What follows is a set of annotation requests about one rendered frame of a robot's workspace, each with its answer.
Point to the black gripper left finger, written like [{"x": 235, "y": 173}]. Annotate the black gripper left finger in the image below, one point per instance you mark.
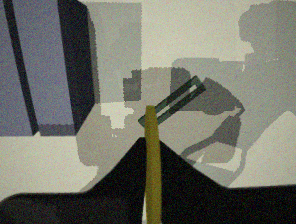
[{"x": 118, "y": 198}]

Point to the gold coin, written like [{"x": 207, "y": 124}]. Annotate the gold coin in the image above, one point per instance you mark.
[{"x": 153, "y": 190}]

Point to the dark grey box side wall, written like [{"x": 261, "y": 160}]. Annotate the dark grey box side wall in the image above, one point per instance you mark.
[{"x": 78, "y": 15}]

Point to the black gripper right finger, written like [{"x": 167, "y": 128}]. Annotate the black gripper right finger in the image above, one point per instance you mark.
[{"x": 190, "y": 197}]

